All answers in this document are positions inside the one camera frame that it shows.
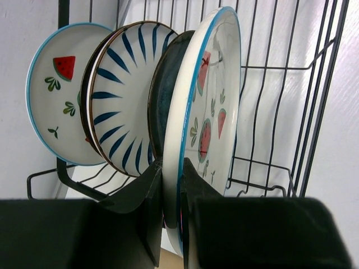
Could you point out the dark blue glazed plate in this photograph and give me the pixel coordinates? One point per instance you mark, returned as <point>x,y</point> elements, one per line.
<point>161,90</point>

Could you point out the white plate blue stripes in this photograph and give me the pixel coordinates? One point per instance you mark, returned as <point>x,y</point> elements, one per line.
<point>115,91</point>

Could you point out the large watermelon plate blue rim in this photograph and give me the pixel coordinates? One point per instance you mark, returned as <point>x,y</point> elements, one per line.
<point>203,115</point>

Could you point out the black wire dish rack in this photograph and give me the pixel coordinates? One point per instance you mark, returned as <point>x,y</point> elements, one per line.
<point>288,52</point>

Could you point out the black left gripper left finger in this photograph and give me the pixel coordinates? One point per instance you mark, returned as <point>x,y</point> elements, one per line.
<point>122,231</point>

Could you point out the small watermelon plate blue rim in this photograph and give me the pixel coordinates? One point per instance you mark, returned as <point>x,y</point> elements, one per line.
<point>53,87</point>

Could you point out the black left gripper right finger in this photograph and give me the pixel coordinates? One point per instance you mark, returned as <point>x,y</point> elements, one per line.
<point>274,232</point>

